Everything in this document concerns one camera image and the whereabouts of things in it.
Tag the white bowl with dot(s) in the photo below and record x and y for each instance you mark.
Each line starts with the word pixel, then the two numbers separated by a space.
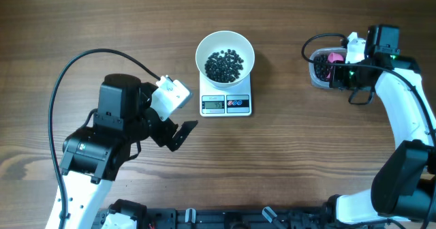
pixel 223 40

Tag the clear plastic container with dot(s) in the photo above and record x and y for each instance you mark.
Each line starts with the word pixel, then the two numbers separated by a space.
pixel 323 51

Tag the black beans pile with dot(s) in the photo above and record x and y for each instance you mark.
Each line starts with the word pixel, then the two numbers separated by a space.
pixel 322 71

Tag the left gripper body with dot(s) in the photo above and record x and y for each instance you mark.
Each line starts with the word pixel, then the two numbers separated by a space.
pixel 147 123

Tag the pink scoop blue handle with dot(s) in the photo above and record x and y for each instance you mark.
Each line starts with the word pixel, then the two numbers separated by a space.
pixel 333 58

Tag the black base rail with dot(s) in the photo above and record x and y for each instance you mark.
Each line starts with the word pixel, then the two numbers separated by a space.
pixel 219 219

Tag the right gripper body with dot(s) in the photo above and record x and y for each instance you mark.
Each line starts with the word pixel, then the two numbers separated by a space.
pixel 347 78

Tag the black beans in bowl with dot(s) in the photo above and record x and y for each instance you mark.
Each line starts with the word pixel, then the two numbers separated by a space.
pixel 224 66

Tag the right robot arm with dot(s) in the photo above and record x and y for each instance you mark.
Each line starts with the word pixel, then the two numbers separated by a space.
pixel 398 189

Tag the white digital kitchen scale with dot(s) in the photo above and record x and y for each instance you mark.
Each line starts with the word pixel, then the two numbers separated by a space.
pixel 234 101

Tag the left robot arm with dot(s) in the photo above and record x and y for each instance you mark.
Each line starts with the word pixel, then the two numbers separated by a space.
pixel 89 166

